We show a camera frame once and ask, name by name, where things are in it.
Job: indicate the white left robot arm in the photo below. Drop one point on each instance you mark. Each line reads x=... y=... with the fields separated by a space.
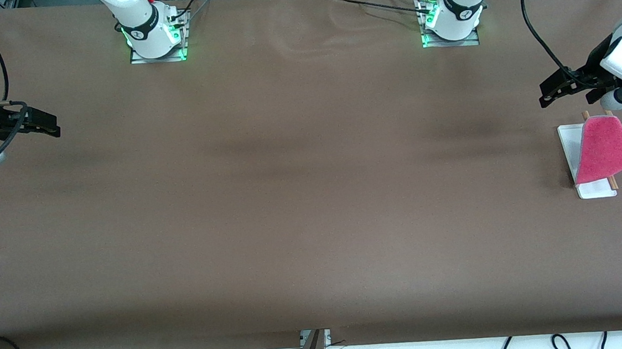
x=464 y=1

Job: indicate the pink and grey towel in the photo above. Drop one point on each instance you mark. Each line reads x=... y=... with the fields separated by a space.
x=606 y=146

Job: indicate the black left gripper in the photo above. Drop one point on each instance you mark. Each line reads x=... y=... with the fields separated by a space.
x=594 y=67

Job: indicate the white towel rack wooden bars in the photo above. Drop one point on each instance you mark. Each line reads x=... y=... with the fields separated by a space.
x=566 y=143

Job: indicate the brown table cover sheet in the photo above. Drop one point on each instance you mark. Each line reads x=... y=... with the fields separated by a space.
x=310 y=169

